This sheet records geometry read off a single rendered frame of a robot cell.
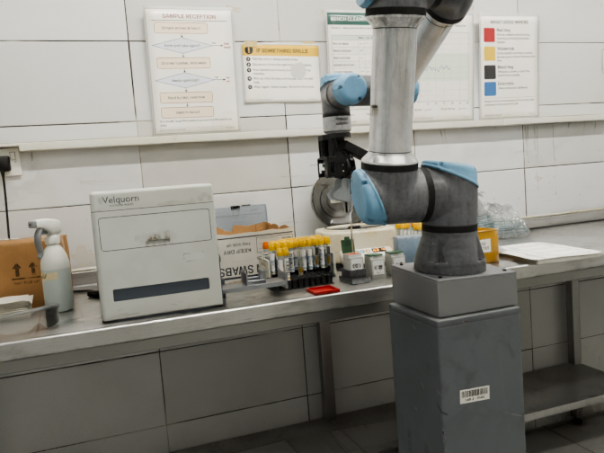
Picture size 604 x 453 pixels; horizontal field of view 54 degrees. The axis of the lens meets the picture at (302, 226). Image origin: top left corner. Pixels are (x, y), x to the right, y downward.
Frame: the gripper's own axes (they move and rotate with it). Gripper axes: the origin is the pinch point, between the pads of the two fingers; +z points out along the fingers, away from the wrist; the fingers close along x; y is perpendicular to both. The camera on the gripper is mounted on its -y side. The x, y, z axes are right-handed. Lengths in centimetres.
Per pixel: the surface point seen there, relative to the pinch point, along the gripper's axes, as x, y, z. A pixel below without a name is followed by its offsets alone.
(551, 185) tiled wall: -56, -121, 3
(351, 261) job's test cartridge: 2.0, 1.4, 14.4
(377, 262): 1.2, -6.5, 15.7
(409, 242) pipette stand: -4.5, -20.3, 12.2
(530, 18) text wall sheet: -53, -111, -66
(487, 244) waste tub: 2.8, -42.0, 14.6
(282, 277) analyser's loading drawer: 3.8, 21.8, 15.9
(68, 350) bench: 11, 74, 24
